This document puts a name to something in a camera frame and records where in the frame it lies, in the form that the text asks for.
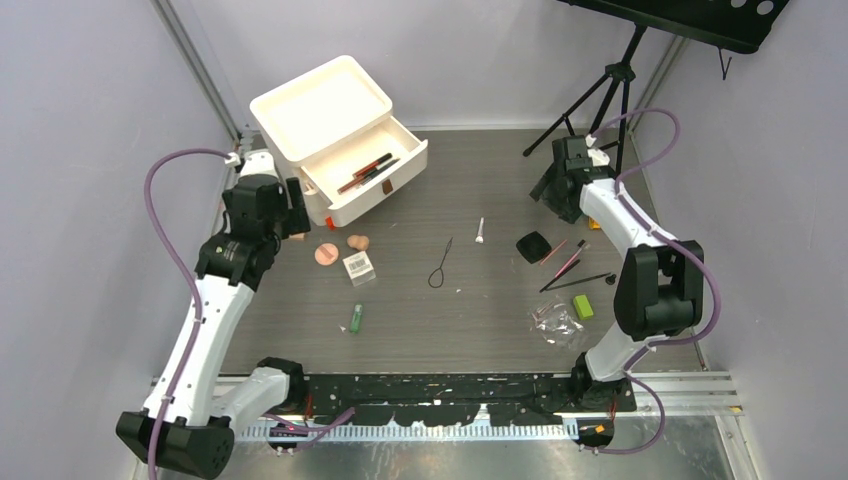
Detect black compact case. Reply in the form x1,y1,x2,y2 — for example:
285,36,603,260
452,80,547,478
516,231,552,264

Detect white drawer organizer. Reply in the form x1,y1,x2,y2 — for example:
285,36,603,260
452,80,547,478
249,55,428,228

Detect dark green makeup stick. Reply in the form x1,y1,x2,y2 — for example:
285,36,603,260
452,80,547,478
360,158,399,186

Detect green lip balm tube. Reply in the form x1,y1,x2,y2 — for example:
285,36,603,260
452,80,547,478
349,303,364,333

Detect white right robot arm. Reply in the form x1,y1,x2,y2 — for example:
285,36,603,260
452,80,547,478
531,136,704,411

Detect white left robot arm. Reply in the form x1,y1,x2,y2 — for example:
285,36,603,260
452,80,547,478
116,174,310,479

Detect black makeup pencil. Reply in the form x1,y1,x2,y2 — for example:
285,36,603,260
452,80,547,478
550,273,616,290
539,259,581,293

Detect beige makeup sponge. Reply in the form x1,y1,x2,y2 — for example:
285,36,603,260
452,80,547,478
346,235,370,252

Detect pink eyebrow brush comb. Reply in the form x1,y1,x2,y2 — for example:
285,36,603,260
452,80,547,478
556,240,587,274

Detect pink lip pencil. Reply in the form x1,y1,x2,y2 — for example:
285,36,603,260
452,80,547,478
538,239,568,266

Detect pink powder puff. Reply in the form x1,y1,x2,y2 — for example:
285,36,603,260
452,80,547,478
314,243,340,266

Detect white small cream tube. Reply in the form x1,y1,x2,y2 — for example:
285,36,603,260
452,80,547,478
475,217,485,244

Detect white barcode box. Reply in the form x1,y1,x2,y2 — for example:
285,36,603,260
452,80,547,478
342,251,376,287

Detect lime green block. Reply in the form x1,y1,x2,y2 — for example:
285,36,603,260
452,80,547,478
573,295,594,321

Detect clear plastic bag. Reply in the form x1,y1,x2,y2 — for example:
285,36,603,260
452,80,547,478
529,297,586,351

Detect black tripod stand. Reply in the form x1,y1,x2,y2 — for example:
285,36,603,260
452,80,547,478
521,23,649,200

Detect black hair loop tool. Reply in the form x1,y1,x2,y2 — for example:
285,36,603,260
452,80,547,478
427,238,453,289

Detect black music stand tray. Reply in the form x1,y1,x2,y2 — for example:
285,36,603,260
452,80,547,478
569,0,789,55

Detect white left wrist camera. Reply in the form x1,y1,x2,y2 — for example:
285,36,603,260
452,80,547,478
224,149,280,180

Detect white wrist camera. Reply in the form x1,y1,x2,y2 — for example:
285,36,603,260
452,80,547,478
585,134,610,167
224,149,280,180

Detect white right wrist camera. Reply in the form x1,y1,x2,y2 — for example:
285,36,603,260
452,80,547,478
585,134,610,167

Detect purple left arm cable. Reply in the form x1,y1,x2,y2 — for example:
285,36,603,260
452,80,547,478
143,148,358,480

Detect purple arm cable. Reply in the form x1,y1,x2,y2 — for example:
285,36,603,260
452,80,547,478
589,107,723,456
143,148,358,480

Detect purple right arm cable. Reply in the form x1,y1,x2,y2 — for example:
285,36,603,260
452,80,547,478
589,107,723,456

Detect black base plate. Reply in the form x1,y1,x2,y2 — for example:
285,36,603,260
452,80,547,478
270,373,637,427

